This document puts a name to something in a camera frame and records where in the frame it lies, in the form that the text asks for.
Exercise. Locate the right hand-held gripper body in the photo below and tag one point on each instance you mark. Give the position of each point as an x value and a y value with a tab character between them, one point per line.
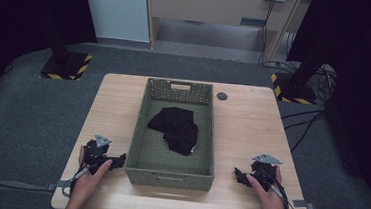
263	172

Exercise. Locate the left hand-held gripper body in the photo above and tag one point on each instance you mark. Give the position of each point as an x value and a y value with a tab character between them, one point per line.
94	152

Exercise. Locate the person's right hand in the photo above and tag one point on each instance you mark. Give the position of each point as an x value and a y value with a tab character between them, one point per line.
271	201

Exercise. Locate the person's left hand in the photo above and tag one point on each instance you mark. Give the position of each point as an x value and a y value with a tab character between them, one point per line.
88	183

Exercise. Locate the green woven basket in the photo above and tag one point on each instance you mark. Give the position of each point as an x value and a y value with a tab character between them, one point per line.
156	155

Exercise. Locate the black cloth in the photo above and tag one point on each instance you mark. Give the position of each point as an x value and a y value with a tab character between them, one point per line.
176	129

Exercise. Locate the black round table grommet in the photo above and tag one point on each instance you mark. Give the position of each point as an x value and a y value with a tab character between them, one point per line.
222	96

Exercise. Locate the black stand with striped base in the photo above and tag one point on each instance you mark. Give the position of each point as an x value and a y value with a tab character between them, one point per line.
64	65
295	89

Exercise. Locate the black curtain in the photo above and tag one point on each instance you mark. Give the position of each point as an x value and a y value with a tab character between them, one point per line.
359	81
26	15

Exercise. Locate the white panel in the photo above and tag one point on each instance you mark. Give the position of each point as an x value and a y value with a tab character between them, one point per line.
117	9

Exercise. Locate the grey table edge bracket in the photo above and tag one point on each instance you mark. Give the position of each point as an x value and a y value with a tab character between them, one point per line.
304	204
58	184

